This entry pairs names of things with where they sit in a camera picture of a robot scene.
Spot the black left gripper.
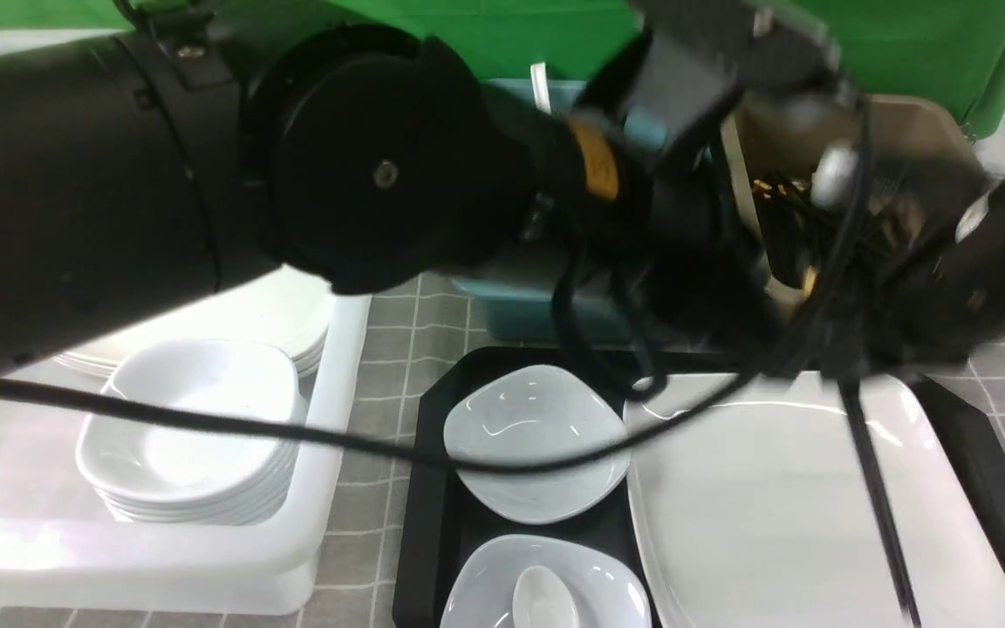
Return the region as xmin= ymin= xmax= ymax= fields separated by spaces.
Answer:
xmin=546 ymin=114 xmax=774 ymax=350

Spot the black chopstick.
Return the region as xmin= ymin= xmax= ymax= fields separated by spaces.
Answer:
xmin=838 ymin=381 xmax=922 ymax=627

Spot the large white rectangular plate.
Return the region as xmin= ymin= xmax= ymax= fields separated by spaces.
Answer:
xmin=627 ymin=372 xmax=1005 ymax=627

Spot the white bowl with spoon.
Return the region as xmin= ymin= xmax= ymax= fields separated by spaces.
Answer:
xmin=441 ymin=534 xmax=653 ymax=627

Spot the white ceramic spoon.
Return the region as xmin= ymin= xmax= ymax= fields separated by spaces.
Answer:
xmin=511 ymin=565 xmax=579 ymax=627

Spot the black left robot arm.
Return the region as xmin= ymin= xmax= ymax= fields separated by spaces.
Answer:
xmin=0 ymin=24 xmax=781 ymax=378

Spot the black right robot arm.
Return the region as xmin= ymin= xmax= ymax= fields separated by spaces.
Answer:
xmin=865 ymin=159 xmax=1005 ymax=365

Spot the pile of black chopsticks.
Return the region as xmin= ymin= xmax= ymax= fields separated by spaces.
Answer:
xmin=751 ymin=174 xmax=905 ymax=289

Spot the brown plastic bin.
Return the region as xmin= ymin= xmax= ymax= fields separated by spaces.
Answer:
xmin=722 ymin=95 xmax=981 ymax=321

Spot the teal plastic bin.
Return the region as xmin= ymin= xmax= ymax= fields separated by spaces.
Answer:
xmin=449 ymin=77 xmax=629 ymax=345

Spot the green backdrop cloth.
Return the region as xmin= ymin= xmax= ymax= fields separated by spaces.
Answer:
xmin=0 ymin=1 xmax=1005 ymax=139

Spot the stack of white square plates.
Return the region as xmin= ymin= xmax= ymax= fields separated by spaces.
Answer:
xmin=55 ymin=267 xmax=336 ymax=378

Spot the stack of white bowls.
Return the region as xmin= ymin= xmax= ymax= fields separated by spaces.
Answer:
xmin=75 ymin=339 xmax=307 ymax=525

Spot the large white plastic tub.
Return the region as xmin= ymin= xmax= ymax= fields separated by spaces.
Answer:
xmin=0 ymin=262 xmax=373 ymax=615

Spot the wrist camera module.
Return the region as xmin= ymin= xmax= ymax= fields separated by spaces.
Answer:
xmin=575 ymin=1 xmax=860 ymax=168

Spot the upright white spoon handle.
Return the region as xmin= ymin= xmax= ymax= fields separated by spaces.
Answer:
xmin=530 ymin=61 xmax=553 ymax=114

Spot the black cable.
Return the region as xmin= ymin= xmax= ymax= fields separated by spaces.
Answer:
xmin=0 ymin=253 xmax=870 ymax=476

